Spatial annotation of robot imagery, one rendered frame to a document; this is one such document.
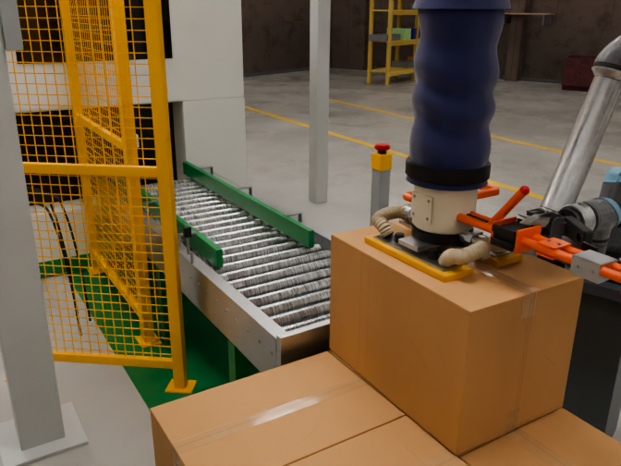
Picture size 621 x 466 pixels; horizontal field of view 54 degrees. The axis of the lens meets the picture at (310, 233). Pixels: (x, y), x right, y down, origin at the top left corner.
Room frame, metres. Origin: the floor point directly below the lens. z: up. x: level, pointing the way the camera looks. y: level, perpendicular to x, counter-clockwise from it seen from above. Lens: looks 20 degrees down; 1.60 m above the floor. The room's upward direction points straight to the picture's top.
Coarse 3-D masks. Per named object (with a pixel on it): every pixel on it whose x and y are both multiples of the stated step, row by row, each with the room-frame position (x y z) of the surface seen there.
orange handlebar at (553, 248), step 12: (408, 192) 1.75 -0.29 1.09; (480, 192) 1.75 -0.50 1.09; (492, 192) 1.78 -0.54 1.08; (468, 216) 1.52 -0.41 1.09; (480, 216) 1.53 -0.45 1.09; (480, 228) 1.48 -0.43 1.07; (528, 240) 1.35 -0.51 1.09; (540, 240) 1.37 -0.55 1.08; (552, 240) 1.34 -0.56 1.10; (564, 240) 1.34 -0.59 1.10; (540, 252) 1.33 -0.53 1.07; (552, 252) 1.29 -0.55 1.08; (564, 252) 1.27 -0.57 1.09; (576, 252) 1.29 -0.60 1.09; (612, 276) 1.17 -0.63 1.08
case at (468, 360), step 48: (336, 240) 1.74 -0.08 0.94; (336, 288) 1.74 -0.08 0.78; (384, 288) 1.53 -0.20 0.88; (432, 288) 1.38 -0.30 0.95; (480, 288) 1.38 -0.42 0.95; (528, 288) 1.38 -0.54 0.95; (576, 288) 1.44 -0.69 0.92; (336, 336) 1.73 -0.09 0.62; (384, 336) 1.52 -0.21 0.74; (432, 336) 1.36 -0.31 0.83; (480, 336) 1.27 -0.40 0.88; (528, 336) 1.36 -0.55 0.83; (384, 384) 1.51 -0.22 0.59; (432, 384) 1.34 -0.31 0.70; (480, 384) 1.28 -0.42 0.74; (528, 384) 1.37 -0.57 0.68; (432, 432) 1.33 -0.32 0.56; (480, 432) 1.29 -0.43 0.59
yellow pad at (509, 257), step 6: (450, 246) 1.66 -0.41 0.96; (492, 252) 1.56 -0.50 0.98; (498, 252) 1.56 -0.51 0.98; (504, 252) 1.56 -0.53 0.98; (510, 252) 1.57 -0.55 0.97; (492, 258) 1.53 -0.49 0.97; (498, 258) 1.53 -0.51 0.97; (504, 258) 1.53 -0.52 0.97; (510, 258) 1.54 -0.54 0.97; (516, 258) 1.55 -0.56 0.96; (492, 264) 1.53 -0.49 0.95; (498, 264) 1.51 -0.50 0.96; (504, 264) 1.53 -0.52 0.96
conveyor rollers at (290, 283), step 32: (192, 192) 3.61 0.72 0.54; (160, 224) 3.04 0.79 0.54; (192, 224) 3.04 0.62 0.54; (224, 224) 3.04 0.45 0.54; (256, 224) 3.04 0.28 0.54; (224, 256) 2.56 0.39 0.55; (256, 256) 2.63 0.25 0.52; (288, 256) 2.62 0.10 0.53; (320, 256) 2.60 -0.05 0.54; (256, 288) 2.24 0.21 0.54; (288, 288) 2.23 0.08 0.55; (320, 288) 2.28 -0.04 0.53; (288, 320) 2.00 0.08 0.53; (320, 320) 1.97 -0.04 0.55
